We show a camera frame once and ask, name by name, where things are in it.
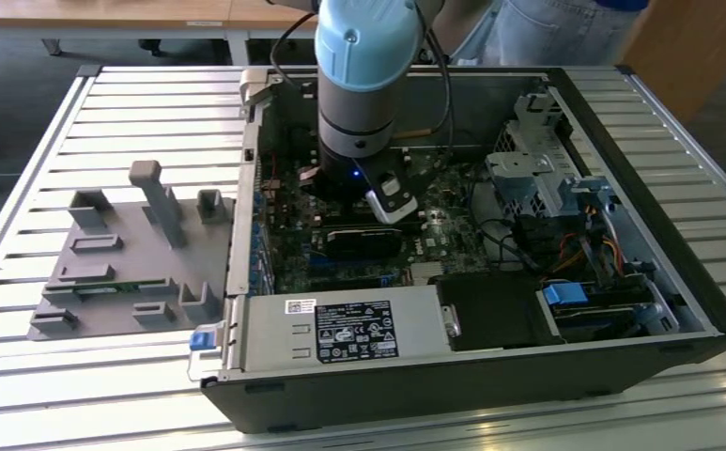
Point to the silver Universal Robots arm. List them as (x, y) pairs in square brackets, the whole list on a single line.
[(362, 56)]

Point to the person's bare forearm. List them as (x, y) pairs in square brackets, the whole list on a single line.
[(462, 19)]

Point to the black drive bay cover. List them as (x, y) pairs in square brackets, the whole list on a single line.
[(494, 310)]

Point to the black graphics card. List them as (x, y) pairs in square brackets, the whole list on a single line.
[(362, 242)]

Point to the green motherboard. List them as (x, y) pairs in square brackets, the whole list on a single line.
[(450, 235)]

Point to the silver chipset heatsink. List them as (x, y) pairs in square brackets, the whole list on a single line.
[(426, 273)]

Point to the silver drive cage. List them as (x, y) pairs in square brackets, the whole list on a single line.
[(513, 174)]

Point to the silver power supply unit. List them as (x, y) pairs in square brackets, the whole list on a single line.
[(275, 329)]

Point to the grey parts rack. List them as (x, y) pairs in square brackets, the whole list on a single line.
[(130, 263)]

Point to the blue case latch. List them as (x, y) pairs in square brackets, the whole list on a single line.
[(202, 340)]

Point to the green RAM stick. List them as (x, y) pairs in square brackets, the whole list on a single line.
[(125, 286)]

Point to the black chair caster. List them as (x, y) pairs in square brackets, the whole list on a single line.
[(150, 47)]

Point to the blue disk carrier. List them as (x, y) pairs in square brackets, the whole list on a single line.
[(563, 296)]

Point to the black PC case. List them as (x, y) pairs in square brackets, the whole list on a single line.
[(399, 399)]

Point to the person in blue jeans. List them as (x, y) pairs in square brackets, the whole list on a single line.
[(563, 28)]

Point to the wooden desk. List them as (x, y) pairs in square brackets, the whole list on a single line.
[(87, 19)]

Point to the wooden cabinet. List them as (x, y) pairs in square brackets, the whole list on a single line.
[(682, 56)]

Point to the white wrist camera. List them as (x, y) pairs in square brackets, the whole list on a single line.
[(394, 197)]

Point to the grey-blue plastic drive bracket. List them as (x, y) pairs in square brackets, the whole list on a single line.
[(587, 188)]

